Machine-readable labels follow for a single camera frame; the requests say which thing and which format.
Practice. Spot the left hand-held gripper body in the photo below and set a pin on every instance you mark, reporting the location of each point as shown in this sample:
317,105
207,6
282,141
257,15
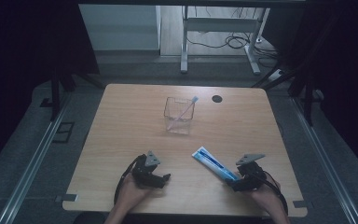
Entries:
146,172

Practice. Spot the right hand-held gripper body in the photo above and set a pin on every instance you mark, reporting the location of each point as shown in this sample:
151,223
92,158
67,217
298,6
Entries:
251,175

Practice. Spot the white and blue toothpaste tube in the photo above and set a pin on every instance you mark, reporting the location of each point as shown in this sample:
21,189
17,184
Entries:
213,165

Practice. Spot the clear plastic cup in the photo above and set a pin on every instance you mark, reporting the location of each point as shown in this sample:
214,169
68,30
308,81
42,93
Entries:
178,116

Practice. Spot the pink toothbrush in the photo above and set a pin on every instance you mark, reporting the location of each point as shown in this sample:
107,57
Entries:
183,112

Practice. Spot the person's right hand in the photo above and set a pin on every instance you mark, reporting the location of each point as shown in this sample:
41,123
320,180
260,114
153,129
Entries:
265,199

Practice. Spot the person's left hand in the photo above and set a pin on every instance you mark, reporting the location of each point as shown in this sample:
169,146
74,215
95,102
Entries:
130,196

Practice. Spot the black round table grommet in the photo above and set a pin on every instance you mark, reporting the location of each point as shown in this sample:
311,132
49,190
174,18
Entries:
217,99

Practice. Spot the black metal stand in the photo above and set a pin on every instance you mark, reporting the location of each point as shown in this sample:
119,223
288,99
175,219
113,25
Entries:
304,90
56,93

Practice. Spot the white power strip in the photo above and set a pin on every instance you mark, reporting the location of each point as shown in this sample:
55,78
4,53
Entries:
276,74

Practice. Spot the white cabinet panel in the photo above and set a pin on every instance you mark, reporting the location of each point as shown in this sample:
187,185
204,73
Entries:
118,28

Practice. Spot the metal floor rail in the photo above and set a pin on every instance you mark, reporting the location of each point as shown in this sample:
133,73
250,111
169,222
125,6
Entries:
323,158
32,158

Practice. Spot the white metal desk frame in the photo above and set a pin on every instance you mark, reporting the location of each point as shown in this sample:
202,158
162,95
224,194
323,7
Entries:
220,25

